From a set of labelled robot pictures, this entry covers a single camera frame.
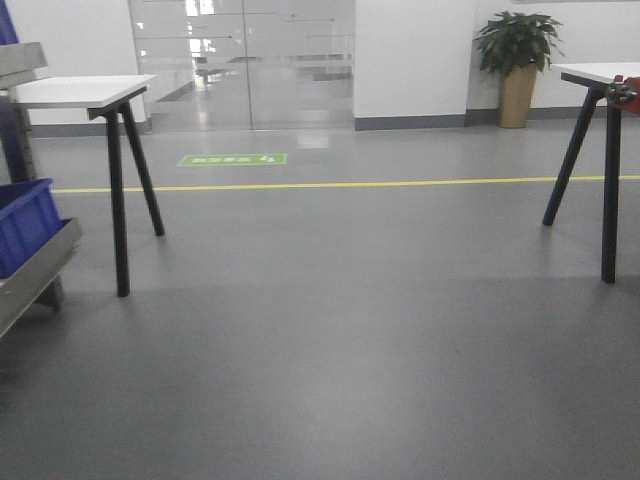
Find stainless steel shelf rack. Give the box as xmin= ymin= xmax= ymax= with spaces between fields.
xmin=1 ymin=42 xmax=81 ymax=334

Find green floor sign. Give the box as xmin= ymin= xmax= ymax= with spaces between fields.
xmin=178 ymin=153 xmax=288 ymax=167

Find glass door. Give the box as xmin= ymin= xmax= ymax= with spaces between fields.
xmin=128 ymin=0 xmax=355 ymax=132

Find white table left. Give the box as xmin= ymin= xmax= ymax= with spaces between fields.
xmin=10 ymin=75 xmax=165 ymax=297

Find white table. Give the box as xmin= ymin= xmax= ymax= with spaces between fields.
xmin=541 ymin=61 xmax=640 ymax=285
xmin=10 ymin=75 xmax=165 ymax=297

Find potted green plant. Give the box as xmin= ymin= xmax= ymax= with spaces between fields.
xmin=474 ymin=11 xmax=562 ymax=129

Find blue bin on rack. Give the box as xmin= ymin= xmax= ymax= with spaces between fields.
xmin=1 ymin=178 xmax=63 ymax=279

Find white table right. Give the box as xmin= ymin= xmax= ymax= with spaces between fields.
xmin=541 ymin=61 xmax=640 ymax=285

